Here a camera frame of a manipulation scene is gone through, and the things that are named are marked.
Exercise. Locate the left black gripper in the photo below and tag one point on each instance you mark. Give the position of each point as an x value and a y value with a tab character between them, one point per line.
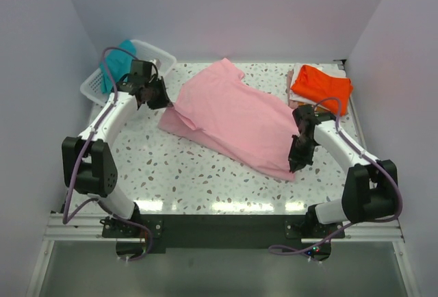
164	102

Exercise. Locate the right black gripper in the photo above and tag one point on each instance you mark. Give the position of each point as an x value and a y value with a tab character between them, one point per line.
296	161

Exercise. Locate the pink t-shirt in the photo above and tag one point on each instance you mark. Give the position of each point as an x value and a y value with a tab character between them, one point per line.
216	109

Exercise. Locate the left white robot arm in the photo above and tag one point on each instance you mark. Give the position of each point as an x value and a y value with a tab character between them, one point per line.
88	164

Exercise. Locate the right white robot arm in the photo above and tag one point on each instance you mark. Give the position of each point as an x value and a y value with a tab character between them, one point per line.
371	192

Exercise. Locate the teal t-shirt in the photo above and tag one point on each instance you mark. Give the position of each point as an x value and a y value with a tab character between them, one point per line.
118	63

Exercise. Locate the white plastic basket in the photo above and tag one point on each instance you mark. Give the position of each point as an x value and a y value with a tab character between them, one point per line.
91	87

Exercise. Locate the folded light pink garment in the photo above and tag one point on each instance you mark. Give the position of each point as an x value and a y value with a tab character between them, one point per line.
292	104

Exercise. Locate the folded patterned orange garment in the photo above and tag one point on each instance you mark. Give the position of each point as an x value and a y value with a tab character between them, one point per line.
319	109

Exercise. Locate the folded orange t-shirt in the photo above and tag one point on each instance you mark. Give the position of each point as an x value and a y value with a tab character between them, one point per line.
330	92

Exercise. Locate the folded white t-shirt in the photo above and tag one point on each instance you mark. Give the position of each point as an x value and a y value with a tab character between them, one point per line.
328	69

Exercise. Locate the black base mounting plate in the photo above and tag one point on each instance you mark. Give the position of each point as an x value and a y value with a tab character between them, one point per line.
281	234

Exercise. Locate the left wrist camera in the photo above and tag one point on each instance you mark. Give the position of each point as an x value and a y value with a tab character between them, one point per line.
157	62

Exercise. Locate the aluminium frame rail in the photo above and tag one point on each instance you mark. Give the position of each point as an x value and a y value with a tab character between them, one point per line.
81	228

